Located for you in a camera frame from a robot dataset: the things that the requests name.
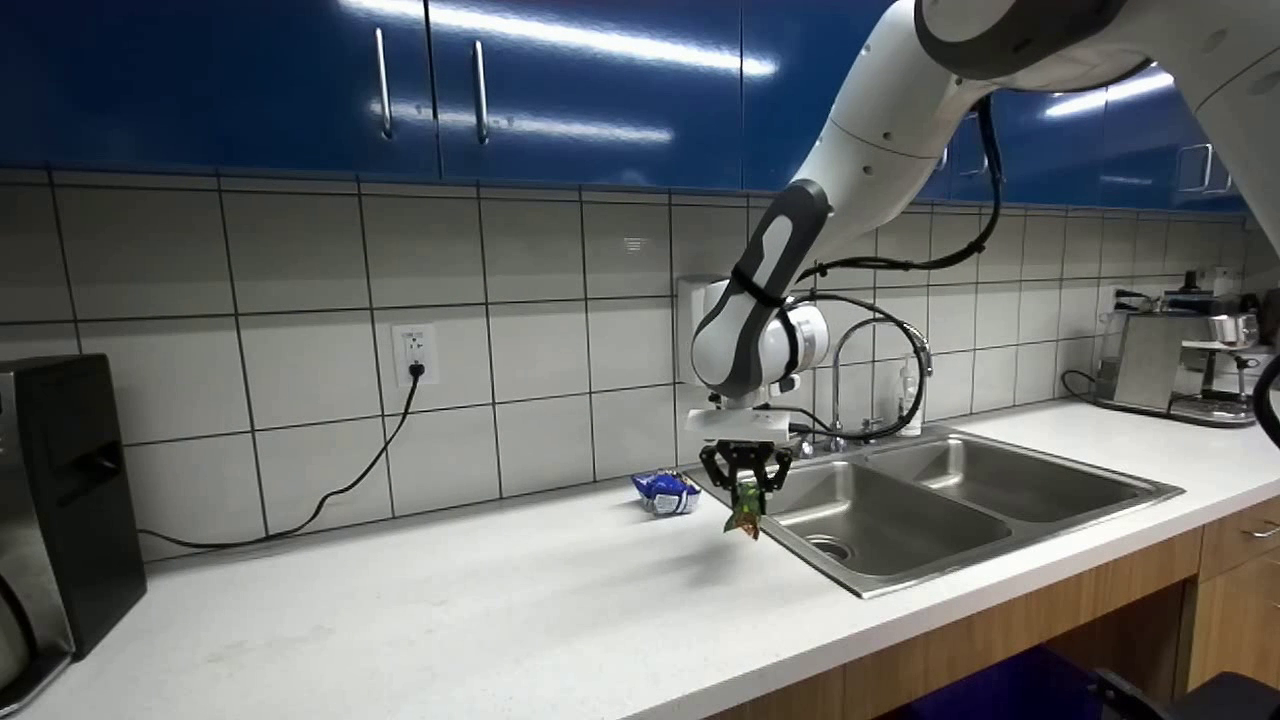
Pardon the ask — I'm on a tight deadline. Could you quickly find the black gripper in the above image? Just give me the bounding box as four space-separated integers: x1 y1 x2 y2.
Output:
701 438 802 521

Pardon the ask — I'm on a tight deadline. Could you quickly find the stainless steel double sink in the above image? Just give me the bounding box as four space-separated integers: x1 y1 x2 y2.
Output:
692 430 1187 602

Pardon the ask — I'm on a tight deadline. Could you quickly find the wooden sink apron panel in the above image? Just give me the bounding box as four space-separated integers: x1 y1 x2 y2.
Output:
713 530 1208 720

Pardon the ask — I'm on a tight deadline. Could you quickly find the blue white snack packet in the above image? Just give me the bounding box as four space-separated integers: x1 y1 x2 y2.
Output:
628 467 704 521

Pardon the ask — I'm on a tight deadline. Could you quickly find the chrome gooseneck faucet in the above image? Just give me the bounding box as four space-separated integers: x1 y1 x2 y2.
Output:
830 316 935 453

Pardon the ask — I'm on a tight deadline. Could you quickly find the clear pump soap bottle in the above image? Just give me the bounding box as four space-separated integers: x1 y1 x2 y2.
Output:
896 358 928 441

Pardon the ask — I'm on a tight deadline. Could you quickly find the silver espresso machine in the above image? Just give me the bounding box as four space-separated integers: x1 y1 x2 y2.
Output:
1101 273 1272 432

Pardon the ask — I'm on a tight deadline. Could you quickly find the dark seat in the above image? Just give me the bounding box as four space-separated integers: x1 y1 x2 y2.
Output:
1093 669 1280 720

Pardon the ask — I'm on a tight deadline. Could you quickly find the wooden base cabinet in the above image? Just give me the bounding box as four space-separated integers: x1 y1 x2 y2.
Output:
1184 491 1280 695

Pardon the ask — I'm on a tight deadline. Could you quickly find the black box appliance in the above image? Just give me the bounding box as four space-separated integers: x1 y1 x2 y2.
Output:
12 353 154 661

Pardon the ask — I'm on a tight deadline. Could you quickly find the white wall outlet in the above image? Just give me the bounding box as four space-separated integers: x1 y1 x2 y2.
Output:
391 321 440 391

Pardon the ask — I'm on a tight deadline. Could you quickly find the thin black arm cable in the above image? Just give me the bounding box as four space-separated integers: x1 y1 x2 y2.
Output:
786 92 1007 447

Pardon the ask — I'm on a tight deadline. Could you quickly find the black power cord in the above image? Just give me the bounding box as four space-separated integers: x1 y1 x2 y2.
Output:
136 359 433 552

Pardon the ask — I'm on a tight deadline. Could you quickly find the thick black cable bundle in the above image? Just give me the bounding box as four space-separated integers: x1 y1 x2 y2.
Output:
1249 350 1280 453

